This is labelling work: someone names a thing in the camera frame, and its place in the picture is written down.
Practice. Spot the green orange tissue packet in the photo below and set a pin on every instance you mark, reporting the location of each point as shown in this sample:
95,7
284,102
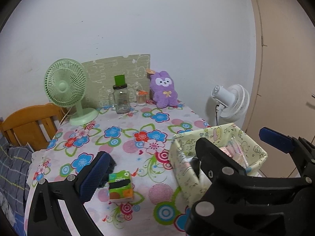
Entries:
120,194

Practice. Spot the green printed backing board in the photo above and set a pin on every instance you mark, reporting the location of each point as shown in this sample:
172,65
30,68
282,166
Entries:
108,66

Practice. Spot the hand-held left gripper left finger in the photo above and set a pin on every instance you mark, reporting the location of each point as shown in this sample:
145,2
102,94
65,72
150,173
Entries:
94,177

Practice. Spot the grey plaid pillow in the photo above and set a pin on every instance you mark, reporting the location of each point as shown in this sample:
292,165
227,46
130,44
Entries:
12,162

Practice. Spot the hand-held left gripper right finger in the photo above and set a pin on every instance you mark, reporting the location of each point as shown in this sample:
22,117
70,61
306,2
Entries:
216,157

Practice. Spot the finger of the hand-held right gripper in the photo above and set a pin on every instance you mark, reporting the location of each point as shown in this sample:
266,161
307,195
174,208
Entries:
275,140

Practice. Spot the purple plush bunny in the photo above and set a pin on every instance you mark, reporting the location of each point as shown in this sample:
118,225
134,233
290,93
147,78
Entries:
165,95

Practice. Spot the floral tablecloth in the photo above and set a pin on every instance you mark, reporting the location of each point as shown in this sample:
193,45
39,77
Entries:
152,201

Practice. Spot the yellow printed storage box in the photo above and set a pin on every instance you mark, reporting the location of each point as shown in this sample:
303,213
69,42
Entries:
183,157

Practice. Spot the glass jar with green lid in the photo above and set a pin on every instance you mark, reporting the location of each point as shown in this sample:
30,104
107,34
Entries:
120,100

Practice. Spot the clear glass mug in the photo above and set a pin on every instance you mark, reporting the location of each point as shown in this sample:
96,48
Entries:
109,99

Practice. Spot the green desk fan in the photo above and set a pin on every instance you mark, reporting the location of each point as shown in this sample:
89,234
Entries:
62,86

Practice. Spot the pink packet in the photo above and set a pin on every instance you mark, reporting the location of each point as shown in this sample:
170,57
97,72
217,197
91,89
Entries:
233,152

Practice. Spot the wooden chair back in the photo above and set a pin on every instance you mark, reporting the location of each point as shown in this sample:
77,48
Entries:
27,118

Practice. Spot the beige wooden door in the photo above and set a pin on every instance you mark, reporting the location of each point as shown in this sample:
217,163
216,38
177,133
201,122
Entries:
283,66

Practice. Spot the white standing fan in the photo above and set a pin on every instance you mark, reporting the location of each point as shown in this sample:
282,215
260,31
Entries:
236,103

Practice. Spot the toothpick jar with orange lid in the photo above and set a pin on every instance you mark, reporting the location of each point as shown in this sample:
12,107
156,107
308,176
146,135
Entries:
141,100

